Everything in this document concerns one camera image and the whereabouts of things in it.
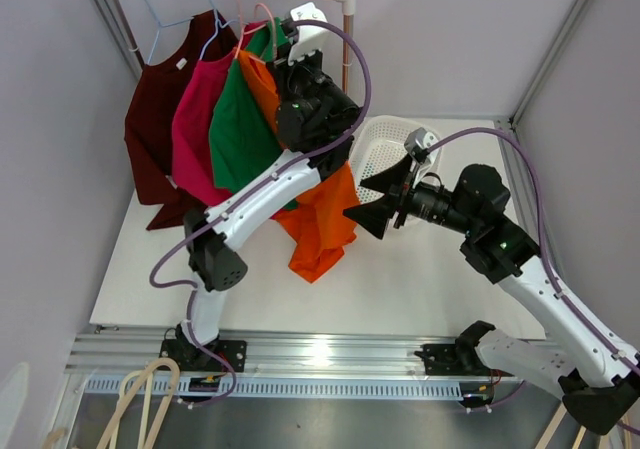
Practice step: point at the beige wooden hangers right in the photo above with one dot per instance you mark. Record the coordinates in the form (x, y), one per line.
(563, 432)

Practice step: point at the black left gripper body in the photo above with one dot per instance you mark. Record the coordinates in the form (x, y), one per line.
(301, 80)

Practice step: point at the pink hanger of orange shirt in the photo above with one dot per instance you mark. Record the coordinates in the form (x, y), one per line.
(271, 23)

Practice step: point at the maroon t shirt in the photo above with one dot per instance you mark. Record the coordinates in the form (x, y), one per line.
(148, 128)

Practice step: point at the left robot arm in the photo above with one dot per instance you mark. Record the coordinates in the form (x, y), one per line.
(306, 189)

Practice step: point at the green t shirt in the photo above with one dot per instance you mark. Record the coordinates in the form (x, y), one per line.
(242, 145)

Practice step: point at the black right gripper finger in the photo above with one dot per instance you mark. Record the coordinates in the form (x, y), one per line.
(386, 179)
(375, 216)

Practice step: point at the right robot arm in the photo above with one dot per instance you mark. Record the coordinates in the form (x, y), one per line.
(594, 374)

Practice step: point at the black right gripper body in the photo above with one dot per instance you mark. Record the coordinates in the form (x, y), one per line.
(413, 198)

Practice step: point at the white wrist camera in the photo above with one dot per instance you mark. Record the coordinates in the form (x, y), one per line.
(305, 40)
(419, 146)

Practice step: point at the pink magenta t shirt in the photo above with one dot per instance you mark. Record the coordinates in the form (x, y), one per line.
(191, 158)

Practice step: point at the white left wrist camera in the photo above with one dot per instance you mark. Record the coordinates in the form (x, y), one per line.
(305, 40)

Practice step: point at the orange t shirt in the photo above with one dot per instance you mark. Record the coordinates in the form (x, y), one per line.
(317, 224)

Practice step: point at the blue hanger of pink shirt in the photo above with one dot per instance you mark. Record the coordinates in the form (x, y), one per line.
(218, 28)

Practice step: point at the pink hanger of green shirt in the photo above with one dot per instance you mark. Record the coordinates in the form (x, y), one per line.
(242, 26)

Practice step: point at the white perforated plastic basket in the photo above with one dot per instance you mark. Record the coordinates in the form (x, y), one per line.
(379, 145)

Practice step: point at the aluminium mounting rail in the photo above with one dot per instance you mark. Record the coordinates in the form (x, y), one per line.
(289, 365)

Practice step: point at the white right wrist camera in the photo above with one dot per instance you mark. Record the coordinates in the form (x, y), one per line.
(419, 146)

